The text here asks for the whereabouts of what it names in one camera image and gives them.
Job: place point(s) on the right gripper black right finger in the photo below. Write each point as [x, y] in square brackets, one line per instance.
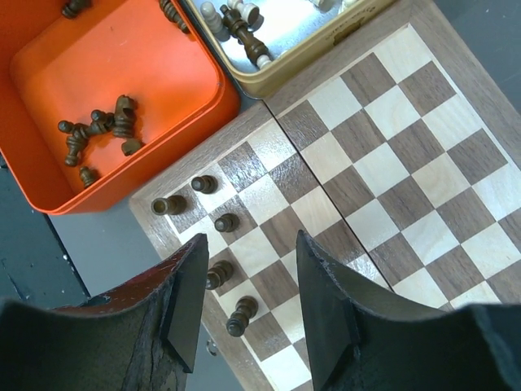
[361, 336]

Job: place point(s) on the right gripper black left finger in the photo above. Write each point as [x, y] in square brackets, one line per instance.
[141, 335]

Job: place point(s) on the dark pawn placed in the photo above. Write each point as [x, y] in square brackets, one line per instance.
[226, 223]
[172, 205]
[245, 309]
[205, 184]
[218, 274]

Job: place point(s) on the wooden chess board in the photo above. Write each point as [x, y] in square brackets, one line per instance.
[396, 152]

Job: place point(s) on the dark knight in orange tin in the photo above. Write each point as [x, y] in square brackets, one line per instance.
[124, 117]

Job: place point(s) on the orange tin box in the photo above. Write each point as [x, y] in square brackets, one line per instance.
[54, 69]

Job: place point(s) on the dark king in beige tin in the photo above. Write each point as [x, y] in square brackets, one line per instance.
[256, 51]

